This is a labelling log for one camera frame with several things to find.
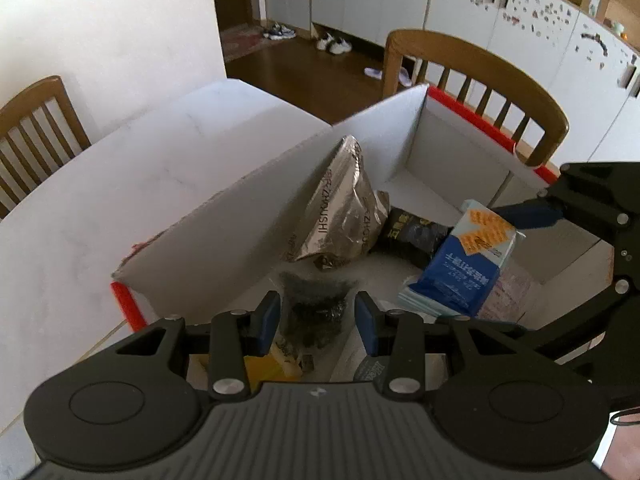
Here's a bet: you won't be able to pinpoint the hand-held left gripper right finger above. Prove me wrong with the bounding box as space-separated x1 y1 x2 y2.
353 290 531 402

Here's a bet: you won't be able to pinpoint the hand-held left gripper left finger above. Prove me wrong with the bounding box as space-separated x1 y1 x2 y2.
115 290 282 402

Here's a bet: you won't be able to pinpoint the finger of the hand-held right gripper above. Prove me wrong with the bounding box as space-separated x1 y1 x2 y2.
440 280 632 361
492 162 640 241

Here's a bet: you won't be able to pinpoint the clear bag of dark items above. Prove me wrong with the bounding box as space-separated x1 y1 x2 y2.
272 265 358 357

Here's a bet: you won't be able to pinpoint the clear plastic bag printed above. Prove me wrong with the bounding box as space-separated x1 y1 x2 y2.
480 260 533 321

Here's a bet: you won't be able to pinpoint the blue tissue packet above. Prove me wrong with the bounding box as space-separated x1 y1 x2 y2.
398 199 526 318

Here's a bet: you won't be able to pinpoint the black snack packet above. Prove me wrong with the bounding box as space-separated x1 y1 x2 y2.
375 207 453 266

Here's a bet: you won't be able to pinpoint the white cardboard box red edges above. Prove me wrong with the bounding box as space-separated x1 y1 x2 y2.
110 84 615 396

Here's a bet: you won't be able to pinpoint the silver foil bag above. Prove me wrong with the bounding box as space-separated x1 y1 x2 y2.
282 135 391 271

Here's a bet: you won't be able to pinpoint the white marble desktop table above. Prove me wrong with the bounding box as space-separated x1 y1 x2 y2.
0 79 333 466

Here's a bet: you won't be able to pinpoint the yellow packet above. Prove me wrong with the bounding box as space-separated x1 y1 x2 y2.
242 350 301 393

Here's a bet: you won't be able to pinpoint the wooden slat-back chair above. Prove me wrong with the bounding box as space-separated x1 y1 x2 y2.
0 76 92 221
382 29 571 168

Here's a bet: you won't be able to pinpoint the patterned door rug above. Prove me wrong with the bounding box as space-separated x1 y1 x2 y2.
220 25 272 63

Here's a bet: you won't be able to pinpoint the white wall cabinet unit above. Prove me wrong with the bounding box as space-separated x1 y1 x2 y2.
262 0 640 163

